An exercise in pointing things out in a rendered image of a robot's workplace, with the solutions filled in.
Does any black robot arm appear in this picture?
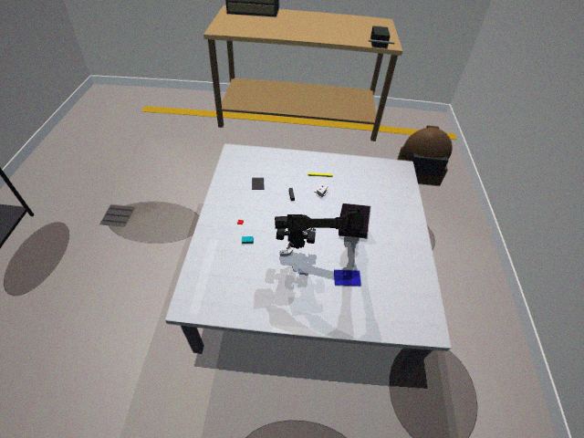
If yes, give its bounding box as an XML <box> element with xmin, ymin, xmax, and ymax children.
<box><xmin>275</xmin><ymin>209</ymin><xmax>363</xmax><ymax>249</ymax></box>

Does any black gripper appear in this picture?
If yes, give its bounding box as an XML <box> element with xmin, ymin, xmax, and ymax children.
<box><xmin>276</xmin><ymin>228</ymin><xmax>316</xmax><ymax>244</ymax></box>

